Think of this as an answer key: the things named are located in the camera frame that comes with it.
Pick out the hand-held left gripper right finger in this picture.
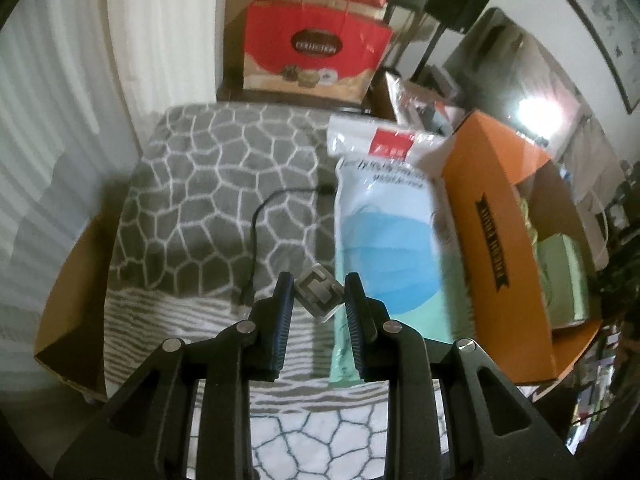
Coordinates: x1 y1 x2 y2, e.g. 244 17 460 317
344 271 581 480

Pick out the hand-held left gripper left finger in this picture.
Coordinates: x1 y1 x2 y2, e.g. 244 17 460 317
57 271 297 480

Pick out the small white square adapter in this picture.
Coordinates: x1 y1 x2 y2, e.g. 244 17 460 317
294 262 347 322

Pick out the orange cardboard box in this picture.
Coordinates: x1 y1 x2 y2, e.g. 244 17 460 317
440 110 604 387

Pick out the clear packet of blue masks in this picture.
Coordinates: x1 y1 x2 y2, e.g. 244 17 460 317
327 157 469 391

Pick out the grey white patterned blanket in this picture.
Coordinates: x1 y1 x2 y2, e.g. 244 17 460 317
102 102 451 480

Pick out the white packet with red label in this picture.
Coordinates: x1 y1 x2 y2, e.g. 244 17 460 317
327 114 451 177

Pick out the green tissue pack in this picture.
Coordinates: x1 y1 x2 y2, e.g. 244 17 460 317
537 234 592 329

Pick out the brown cardboard box with clutter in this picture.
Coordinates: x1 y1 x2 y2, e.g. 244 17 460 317
370 67 469 137

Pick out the white curtain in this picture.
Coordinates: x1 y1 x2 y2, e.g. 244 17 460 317
0 0 227 321

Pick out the black usb cable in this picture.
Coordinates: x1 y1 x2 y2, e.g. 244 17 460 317
232 182 334 318

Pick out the framed wall picture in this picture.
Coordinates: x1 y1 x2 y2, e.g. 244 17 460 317
532 0 640 117

